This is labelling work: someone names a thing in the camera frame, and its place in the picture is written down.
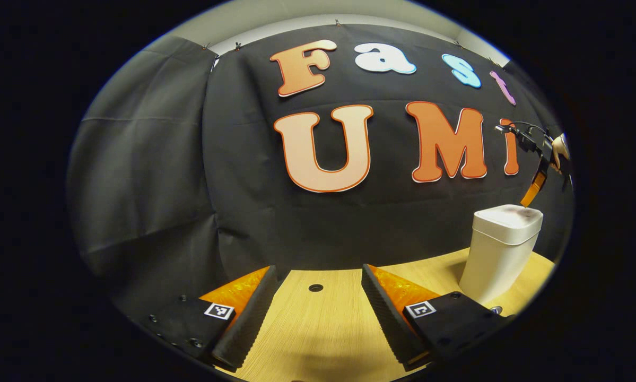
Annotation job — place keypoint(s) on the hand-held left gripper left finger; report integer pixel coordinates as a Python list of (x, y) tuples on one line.
[(243, 329)]

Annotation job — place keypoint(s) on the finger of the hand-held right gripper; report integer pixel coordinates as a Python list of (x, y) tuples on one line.
[(534, 188)]

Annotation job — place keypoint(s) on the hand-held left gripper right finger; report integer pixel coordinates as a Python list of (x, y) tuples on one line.
[(389, 329)]

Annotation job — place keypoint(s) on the white desktop garbage bin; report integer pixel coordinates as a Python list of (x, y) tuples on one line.
[(495, 254)]

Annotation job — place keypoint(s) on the silver pop can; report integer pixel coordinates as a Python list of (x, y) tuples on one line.
[(496, 309)]

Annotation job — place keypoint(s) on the wooden desktop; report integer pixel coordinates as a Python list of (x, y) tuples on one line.
[(328, 329)]

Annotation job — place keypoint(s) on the black backdrop cloth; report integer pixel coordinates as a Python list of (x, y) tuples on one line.
[(190, 185)]

